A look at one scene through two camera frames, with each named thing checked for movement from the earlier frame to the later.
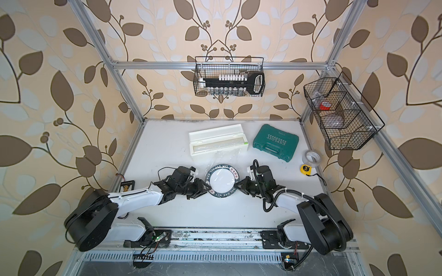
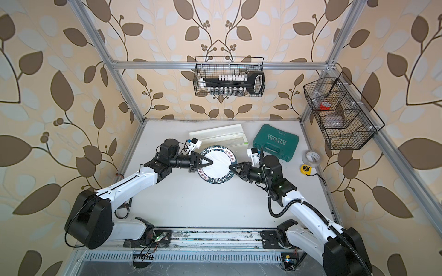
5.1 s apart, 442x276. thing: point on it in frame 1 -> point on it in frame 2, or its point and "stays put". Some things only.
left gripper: [199, 188] -> [195, 161]
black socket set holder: [236, 84] stays put
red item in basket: [325, 106] stays put
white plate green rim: [221, 179] -> [219, 172]
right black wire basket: [348, 121] stays put
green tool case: [277, 142] stays put
